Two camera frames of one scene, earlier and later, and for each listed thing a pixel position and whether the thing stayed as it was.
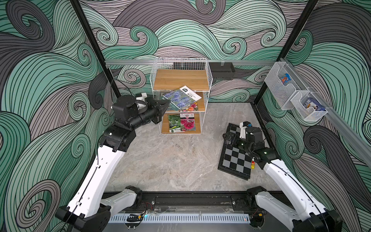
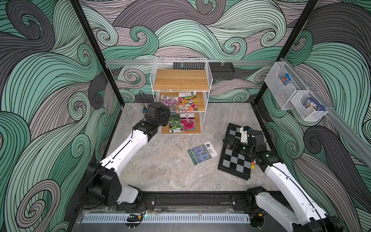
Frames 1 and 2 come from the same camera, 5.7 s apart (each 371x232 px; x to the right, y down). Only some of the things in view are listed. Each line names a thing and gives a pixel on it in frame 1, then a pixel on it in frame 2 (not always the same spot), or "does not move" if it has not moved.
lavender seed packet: (182, 96) -> (202, 153)
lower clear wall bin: (308, 108) does not move
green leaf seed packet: (174, 123) does not move
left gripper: (153, 107) -> (165, 112)
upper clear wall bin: (283, 81) does not move
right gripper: (235, 142) does not move
